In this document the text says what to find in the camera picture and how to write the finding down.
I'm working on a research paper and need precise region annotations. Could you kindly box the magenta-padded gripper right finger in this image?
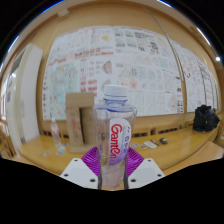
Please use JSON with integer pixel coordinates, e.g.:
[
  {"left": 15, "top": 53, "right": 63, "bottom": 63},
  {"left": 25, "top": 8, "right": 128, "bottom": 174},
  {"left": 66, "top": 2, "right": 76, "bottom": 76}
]
[{"left": 123, "top": 146, "right": 166, "bottom": 190}]

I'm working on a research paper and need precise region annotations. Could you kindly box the narrow wall poster sheet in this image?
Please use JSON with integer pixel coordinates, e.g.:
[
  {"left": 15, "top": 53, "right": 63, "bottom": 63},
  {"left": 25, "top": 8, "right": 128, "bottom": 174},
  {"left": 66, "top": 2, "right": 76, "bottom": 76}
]
[{"left": 169, "top": 39, "right": 219, "bottom": 114}]

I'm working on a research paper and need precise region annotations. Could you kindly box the clear plastic water bottle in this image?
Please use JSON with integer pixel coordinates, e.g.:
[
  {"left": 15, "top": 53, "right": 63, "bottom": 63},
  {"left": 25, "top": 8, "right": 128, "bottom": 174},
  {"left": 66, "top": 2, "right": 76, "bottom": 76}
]
[{"left": 92, "top": 84, "right": 138, "bottom": 189}]

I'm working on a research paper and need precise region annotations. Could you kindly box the black bag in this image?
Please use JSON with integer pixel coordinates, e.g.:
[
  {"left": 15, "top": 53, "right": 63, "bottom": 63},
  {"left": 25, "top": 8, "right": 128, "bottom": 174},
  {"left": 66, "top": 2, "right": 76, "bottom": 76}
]
[{"left": 192, "top": 104, "right": 221, "bottom": 133}]

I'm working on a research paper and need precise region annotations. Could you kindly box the brown cardboard box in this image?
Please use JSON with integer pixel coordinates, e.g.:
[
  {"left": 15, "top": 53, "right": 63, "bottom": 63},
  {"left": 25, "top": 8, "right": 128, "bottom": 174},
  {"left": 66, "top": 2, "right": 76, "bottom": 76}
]
[{"left": 65, "top": 92, "right": 96, "bottom": 154}]

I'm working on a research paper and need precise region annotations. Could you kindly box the small clear plastic bottle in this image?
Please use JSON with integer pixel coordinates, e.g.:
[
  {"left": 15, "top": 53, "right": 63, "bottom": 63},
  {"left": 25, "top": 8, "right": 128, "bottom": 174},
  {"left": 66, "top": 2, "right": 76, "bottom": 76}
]
[{"left": 49, "top": 114, "right": 67, "bottom": 157}]

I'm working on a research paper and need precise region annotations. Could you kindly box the small white flat object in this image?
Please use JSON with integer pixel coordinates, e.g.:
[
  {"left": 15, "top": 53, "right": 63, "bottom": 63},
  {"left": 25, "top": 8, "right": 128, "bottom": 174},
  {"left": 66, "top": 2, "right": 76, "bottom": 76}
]
[{"left": 143, "top": 140, "right": 158, "bottom": 149}]

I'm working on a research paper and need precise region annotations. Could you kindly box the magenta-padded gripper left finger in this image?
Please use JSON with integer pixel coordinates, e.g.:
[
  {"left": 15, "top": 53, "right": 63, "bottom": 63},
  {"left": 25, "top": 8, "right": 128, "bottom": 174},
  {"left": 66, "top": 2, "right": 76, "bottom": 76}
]
[{"left": 59, "top": 146, "right": 102, "bottom": 190}]

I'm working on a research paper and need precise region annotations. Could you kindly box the large wall poster sheet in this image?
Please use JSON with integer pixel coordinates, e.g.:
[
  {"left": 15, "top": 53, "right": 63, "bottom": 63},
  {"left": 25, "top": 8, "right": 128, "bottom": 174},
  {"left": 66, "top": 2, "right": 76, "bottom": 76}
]
[{"left": 42, "top": 25, "right": 185, "bottom": 121}]

